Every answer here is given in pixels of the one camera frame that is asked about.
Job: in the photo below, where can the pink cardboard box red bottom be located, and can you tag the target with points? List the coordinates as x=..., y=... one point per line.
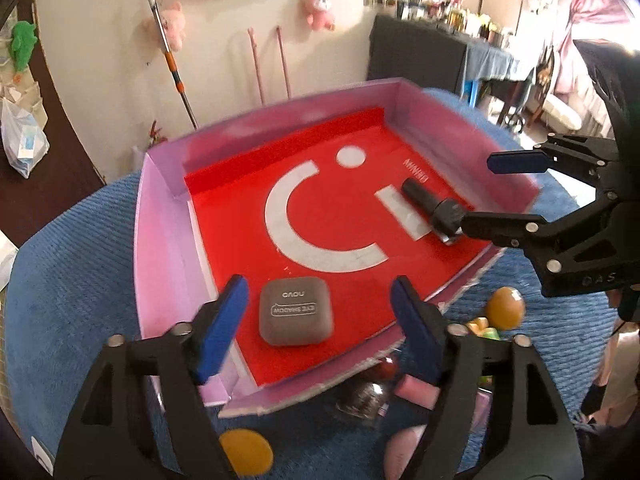
x=225, y=200

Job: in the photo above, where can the blue ribbed mat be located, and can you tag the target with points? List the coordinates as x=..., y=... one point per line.
x=75, y=285

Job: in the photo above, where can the white paper bag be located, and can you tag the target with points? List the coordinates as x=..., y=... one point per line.
x=20, y=92

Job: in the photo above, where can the green and yellow toy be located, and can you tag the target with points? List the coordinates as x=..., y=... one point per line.
x=485, y=331

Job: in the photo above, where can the small red object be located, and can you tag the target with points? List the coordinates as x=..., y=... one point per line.
x=157, y=132

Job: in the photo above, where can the mop with orange grips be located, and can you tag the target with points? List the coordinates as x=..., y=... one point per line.
x=167, y=50

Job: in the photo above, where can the row of bottles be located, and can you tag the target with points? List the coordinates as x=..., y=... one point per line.
x=440, y=10

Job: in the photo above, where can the pink stick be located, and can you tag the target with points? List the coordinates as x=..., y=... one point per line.
x=256, y=65
x=284, y=60

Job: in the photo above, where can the yellow plastic ball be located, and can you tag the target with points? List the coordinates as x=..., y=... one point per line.
x=245, y=452
x=506, y=307

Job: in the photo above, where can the pink rectangular block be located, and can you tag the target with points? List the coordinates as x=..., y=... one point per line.
x=415, y=392

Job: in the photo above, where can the blue stool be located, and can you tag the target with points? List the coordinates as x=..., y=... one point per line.
x=470, y=92

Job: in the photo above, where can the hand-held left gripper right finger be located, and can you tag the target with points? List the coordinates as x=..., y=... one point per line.
x=415, y=320

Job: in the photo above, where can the glitter bottle with red cap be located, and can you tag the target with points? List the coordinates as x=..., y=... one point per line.
x=360, y=402

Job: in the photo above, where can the black cosmetic tube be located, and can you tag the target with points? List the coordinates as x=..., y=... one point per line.
x=420, y=192

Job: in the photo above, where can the clear plastic bag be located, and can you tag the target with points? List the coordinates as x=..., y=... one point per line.
x=22, y=140

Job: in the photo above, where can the table with dark cloth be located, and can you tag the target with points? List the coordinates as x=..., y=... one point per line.
x=415, y=55

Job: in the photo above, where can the pink curtain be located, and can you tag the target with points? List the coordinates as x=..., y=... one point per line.
x=590, y=5

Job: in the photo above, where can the white armchair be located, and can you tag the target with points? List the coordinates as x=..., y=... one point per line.
x=562, y=112

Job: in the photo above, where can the grey eyeshadow case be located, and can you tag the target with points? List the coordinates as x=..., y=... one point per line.
x=295, y=310

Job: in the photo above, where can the bright pink plush toy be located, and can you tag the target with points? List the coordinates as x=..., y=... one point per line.
x=320, y=10

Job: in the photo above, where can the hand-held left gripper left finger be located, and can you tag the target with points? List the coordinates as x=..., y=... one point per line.
x=225, y=330

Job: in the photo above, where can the black chair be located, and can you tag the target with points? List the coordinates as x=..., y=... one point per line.
x=517, y=105

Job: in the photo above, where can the white plastic sheet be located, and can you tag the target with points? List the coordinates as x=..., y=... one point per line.
x=6, y=260

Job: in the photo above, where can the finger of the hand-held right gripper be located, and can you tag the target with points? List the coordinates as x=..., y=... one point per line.
x=515, y=161
x=500, y=225

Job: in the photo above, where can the pale pink plush toy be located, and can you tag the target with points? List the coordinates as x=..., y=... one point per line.
x=170, y=25

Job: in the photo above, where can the person's light clothing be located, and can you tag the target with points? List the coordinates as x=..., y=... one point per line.
x=620, y=370

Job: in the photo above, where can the green plush toy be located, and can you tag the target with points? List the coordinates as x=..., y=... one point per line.
x=22, y=42

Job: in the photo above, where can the blue tablecloth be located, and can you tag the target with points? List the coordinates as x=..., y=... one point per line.
x=495, y=60

